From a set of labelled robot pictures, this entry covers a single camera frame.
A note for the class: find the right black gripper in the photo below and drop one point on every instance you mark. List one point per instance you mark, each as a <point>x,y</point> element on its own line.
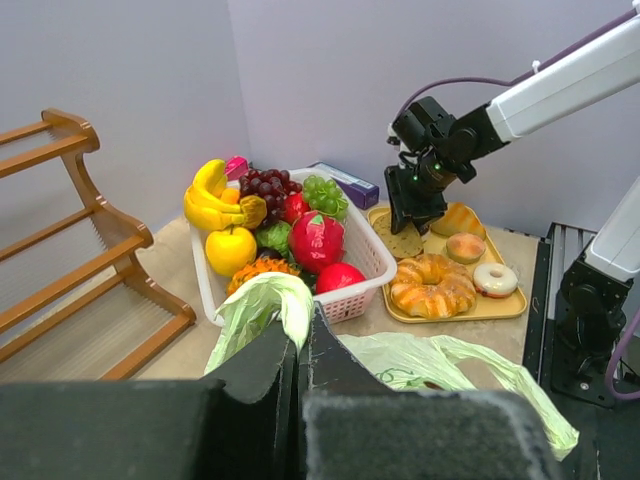
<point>415,185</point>

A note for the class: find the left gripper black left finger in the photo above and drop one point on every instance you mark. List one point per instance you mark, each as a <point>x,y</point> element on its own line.
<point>230,424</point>

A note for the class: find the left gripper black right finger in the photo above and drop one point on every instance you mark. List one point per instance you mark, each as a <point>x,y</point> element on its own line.
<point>356,427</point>

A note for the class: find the light green plastic bag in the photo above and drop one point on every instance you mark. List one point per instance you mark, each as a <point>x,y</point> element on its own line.
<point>399,360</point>

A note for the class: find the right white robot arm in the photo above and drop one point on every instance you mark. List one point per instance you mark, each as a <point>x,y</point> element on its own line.
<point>598,66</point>

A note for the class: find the golden croissant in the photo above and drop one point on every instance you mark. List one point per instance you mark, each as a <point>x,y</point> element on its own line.
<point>458,218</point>

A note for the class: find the purple box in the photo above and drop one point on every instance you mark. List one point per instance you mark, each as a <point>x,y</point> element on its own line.
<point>361,193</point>

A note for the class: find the brown bread slice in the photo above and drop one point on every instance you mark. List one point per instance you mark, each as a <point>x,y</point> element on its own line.
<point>405,244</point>

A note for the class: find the round peach bun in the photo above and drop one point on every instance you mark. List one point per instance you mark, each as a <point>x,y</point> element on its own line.
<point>465,248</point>

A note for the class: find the green grapes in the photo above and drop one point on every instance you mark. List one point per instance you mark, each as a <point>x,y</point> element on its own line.
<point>325,196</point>

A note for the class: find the yellow bread tray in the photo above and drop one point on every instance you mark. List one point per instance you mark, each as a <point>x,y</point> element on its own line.
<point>433,288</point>

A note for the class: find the pink dragon fruit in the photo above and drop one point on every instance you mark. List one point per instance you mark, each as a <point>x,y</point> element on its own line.
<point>316,241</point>

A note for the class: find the white glazed donut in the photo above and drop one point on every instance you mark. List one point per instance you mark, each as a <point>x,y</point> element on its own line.
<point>494,280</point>

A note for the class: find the white fruit tray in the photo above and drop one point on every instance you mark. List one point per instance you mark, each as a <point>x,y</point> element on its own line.
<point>363,249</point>

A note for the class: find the red apple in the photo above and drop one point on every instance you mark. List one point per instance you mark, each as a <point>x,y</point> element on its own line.
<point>338,276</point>

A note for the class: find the orange spiky horned melon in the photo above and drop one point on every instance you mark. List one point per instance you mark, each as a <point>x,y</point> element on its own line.
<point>259,266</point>

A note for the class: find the dark red grapes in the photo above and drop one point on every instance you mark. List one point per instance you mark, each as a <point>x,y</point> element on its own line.
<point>274,187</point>

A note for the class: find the yellow apple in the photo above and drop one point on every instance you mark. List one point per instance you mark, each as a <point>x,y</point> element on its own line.
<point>230,250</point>

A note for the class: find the green leafy vegetable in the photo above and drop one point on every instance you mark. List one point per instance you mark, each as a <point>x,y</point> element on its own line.
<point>275,236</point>

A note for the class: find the pink box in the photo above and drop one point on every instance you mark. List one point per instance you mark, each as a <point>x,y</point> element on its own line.
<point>236,167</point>

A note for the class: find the wooden shelf rack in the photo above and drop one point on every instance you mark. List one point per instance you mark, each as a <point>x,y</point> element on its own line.
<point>76,302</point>

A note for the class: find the yellow banana bunch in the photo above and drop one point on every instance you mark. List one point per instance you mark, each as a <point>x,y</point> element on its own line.
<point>205,208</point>

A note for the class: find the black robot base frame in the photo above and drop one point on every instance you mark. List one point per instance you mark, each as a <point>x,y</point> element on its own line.
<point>575,318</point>

